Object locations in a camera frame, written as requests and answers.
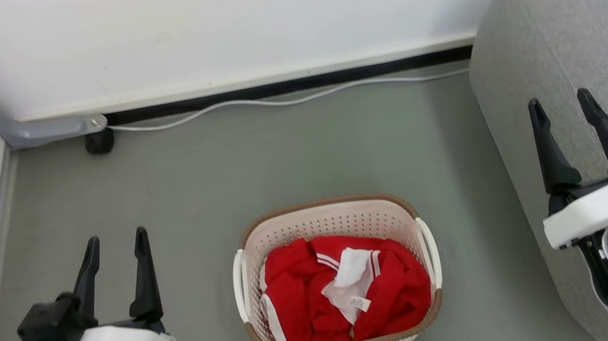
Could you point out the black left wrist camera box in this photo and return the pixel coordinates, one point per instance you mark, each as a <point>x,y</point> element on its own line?
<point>52,321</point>

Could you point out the cream laundry basket brown rim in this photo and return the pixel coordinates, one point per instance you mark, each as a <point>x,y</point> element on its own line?
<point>349,215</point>

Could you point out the black baseboard strip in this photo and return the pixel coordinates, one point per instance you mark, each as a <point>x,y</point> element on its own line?
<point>289,85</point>

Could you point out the black caster wheel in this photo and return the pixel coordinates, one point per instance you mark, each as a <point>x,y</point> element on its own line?
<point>99,143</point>

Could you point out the red garment with white stripes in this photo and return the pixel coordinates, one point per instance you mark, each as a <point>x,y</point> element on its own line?
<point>301,296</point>

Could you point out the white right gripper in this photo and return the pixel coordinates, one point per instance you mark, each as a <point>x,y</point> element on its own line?
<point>604,208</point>

